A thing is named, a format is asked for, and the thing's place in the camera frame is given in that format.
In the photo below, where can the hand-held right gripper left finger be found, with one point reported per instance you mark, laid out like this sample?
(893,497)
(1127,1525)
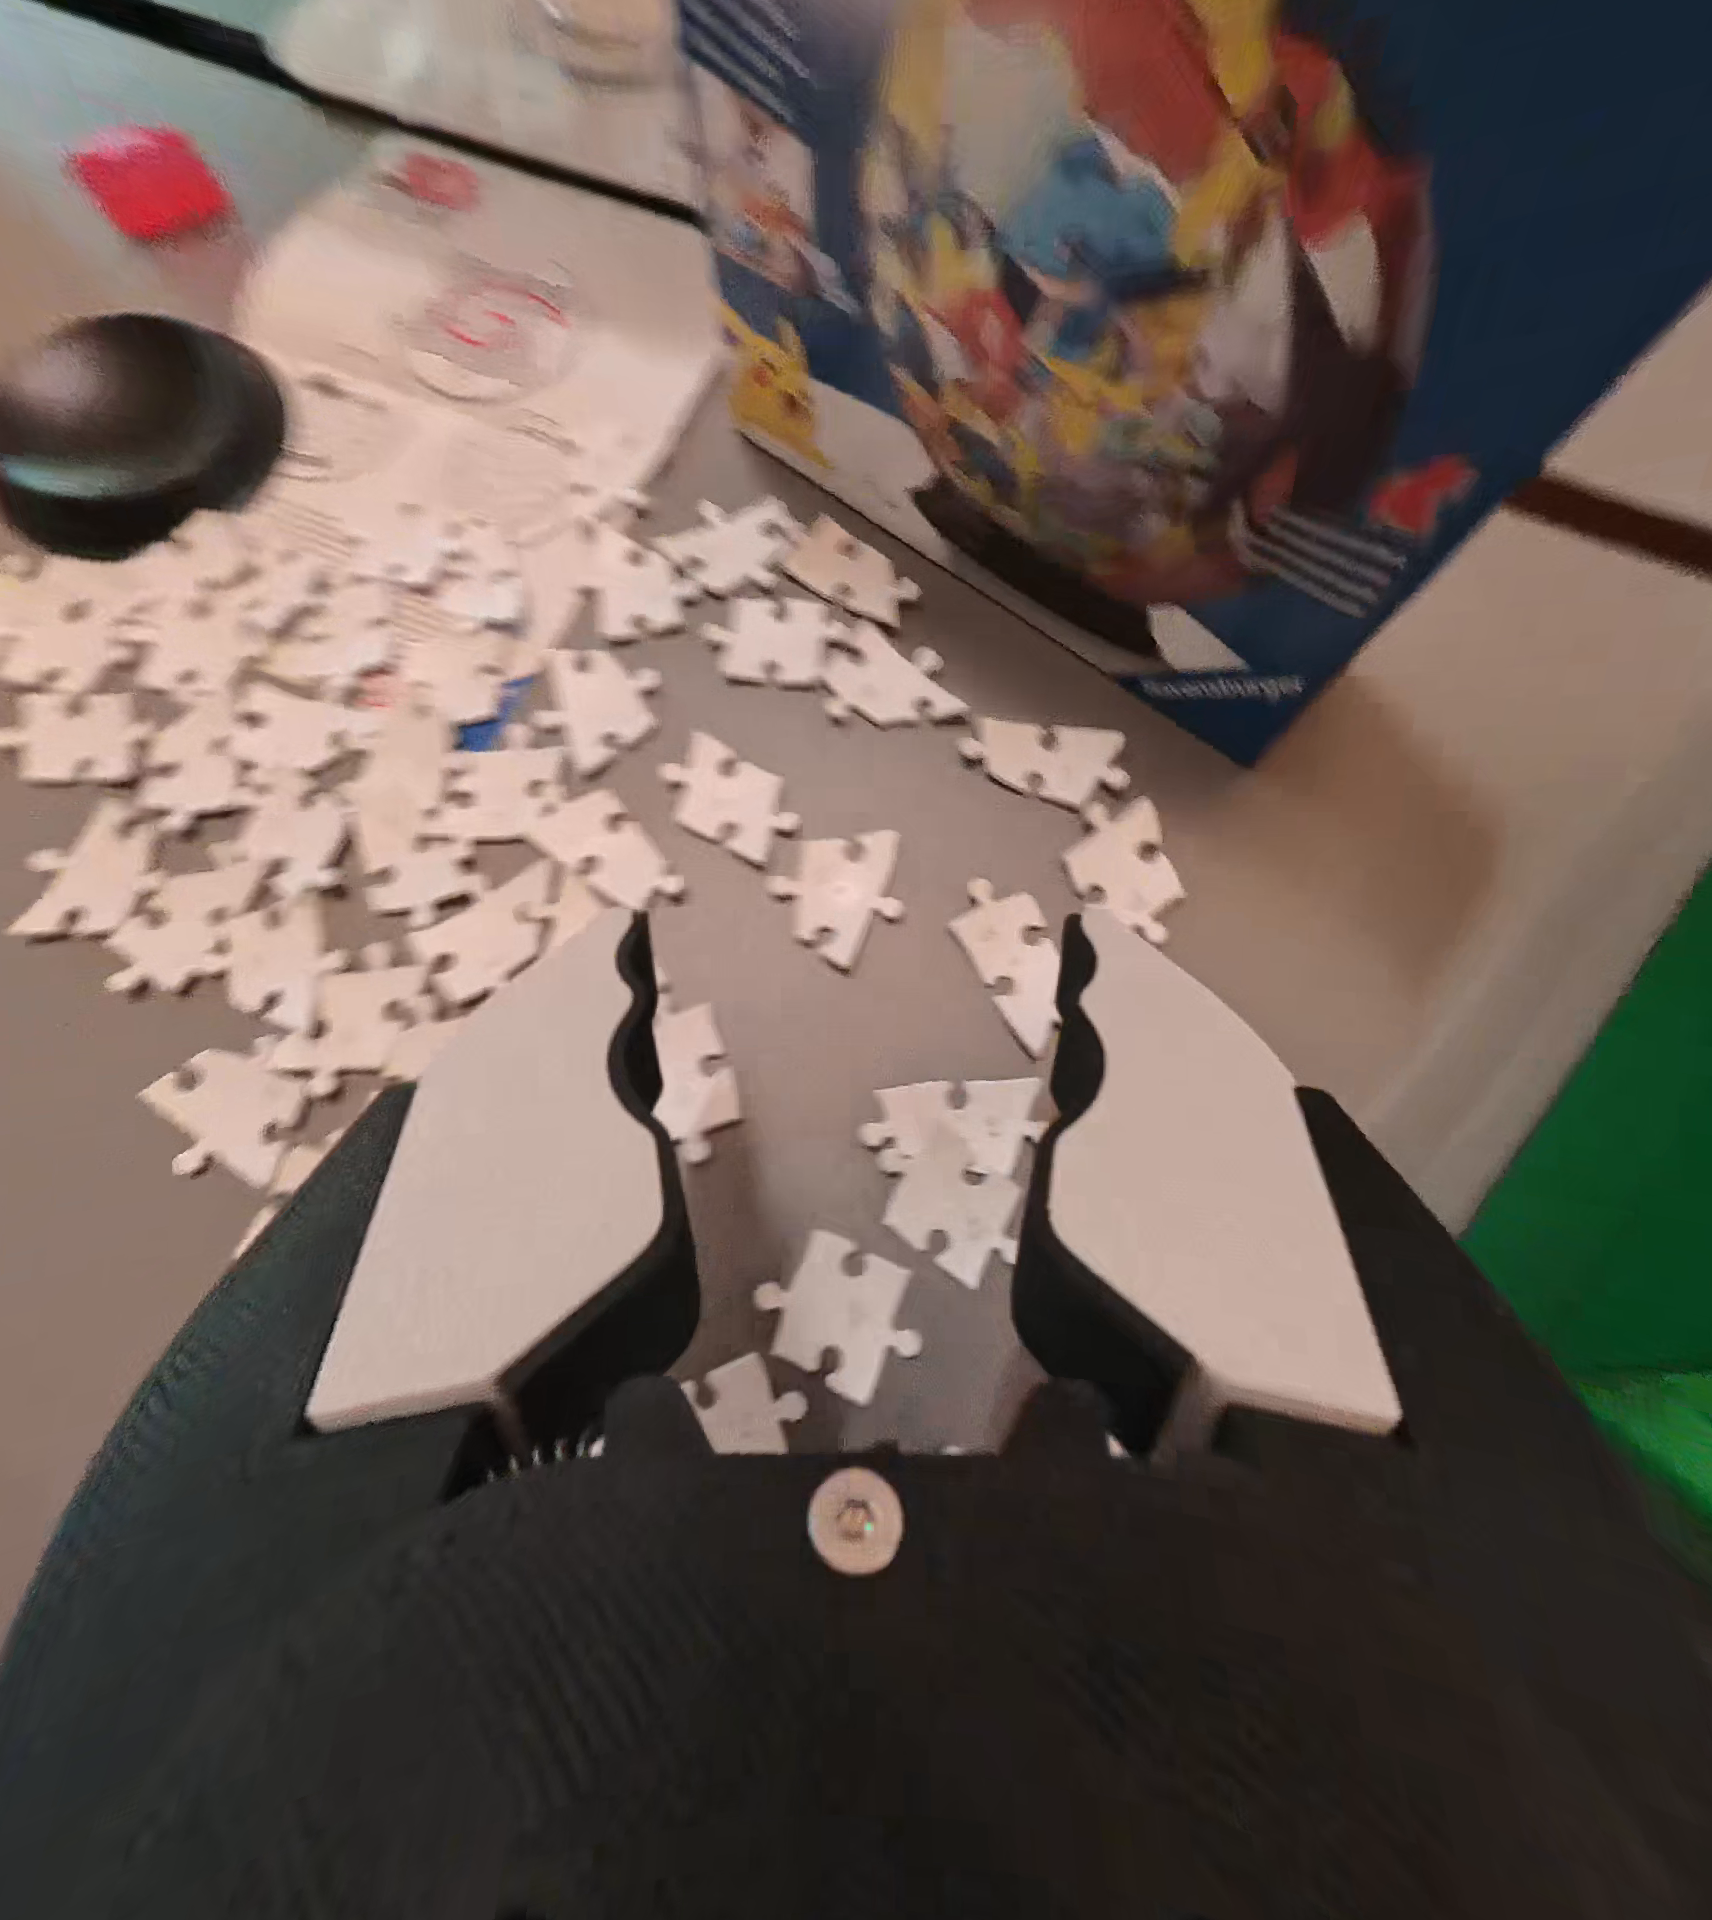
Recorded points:
(496,1215)

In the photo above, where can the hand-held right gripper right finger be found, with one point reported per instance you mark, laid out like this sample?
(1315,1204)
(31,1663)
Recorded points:
(1201,1201)

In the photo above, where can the pile of white puzzle pieces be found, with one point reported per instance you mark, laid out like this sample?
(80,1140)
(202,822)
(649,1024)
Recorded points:
(270,781)

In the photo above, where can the blue puzzle ball box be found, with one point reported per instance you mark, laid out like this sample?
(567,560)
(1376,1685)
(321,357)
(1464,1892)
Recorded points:
(1247,301)

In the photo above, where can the green plastic bin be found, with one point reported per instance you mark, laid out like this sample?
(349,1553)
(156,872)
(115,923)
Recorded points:
(1667,1125)

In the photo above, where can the white instruction sheet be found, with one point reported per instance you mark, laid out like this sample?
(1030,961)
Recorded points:
(616,405)

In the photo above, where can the black round stand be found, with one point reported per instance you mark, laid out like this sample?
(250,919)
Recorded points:
(121,434)

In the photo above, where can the red plastic part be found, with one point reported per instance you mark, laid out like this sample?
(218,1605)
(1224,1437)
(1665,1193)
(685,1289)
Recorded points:
(148,182)

